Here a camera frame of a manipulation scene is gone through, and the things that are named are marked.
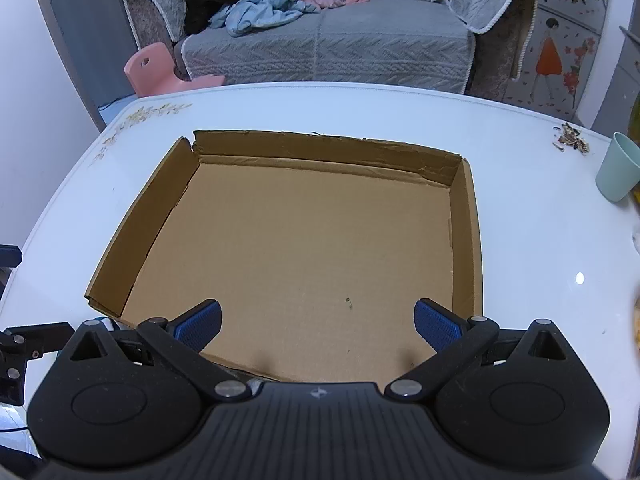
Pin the grey quilted sofa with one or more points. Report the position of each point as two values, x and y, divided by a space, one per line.
350 45

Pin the pile of seed shells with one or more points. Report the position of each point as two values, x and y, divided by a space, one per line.
570 137

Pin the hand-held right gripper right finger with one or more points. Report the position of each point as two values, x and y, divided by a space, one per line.
437 327

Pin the wall poster with figure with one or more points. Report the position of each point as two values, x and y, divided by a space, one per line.
550 60

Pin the mint green cup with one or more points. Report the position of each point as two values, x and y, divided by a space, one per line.
620 170

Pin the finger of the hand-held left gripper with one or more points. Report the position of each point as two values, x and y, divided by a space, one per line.
40 340
10 256

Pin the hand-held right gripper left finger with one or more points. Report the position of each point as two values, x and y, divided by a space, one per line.
200 322

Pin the shallow cardboard box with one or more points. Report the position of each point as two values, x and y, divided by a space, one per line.
300 240

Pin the pink plastic chair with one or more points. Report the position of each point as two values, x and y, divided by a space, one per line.
150 67

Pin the grey door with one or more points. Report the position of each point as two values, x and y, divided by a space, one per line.
85 35

